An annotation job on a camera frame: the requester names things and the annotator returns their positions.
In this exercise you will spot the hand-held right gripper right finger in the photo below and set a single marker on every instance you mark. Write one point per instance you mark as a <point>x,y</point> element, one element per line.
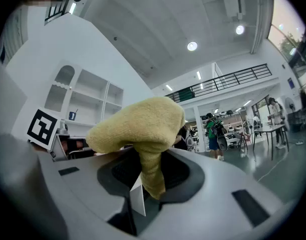
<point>212,209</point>

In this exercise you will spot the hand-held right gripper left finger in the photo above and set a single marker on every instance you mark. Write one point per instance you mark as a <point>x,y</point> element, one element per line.
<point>87,184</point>

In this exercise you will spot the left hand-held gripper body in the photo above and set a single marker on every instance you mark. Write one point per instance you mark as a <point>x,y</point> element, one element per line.
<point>42,126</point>

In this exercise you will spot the white shelf unit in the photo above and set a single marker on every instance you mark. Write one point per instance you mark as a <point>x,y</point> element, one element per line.
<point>88,94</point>

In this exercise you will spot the yellow cleaning cloth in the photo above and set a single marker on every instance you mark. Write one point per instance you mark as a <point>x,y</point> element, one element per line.
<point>142,124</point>

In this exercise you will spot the blue mug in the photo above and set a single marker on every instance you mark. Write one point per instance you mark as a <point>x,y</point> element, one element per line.
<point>72,115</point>

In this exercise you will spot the ribbed glass cabinet door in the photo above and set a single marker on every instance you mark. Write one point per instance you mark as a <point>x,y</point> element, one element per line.
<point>65,75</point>

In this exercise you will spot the red chair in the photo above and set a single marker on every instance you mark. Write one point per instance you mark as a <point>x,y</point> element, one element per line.
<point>246,139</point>

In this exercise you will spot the dark-legged table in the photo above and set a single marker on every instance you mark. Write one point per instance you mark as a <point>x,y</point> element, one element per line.
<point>270,128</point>

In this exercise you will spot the black metal railing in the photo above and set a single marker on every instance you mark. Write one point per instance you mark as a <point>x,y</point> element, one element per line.
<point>218,80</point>
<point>55,10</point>

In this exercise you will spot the standing fan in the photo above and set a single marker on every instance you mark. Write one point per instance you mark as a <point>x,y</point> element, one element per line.
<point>289,106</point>

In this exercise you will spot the round ceiling light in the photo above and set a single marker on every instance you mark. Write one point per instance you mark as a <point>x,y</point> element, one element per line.
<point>240,29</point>
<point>192,46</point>

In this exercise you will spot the large glass window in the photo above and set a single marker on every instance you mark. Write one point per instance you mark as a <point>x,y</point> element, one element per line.
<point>285,41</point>

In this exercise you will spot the white ceiling air conditioner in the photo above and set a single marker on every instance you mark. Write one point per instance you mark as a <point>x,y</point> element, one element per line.
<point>233,1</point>

